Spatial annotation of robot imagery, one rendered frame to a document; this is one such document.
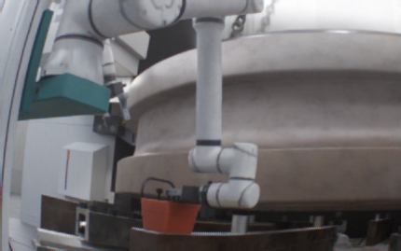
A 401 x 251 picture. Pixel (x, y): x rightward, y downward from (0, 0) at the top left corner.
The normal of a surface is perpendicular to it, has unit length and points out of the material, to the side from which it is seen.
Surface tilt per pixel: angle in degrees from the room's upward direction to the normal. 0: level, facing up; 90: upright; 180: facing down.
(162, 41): 90
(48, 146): 90
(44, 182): 90
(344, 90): 90
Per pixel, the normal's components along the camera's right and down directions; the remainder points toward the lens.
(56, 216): 0.12, -0.19
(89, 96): 0.79, -0.04
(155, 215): -0.62, -0.11
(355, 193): -0.43, -0.23
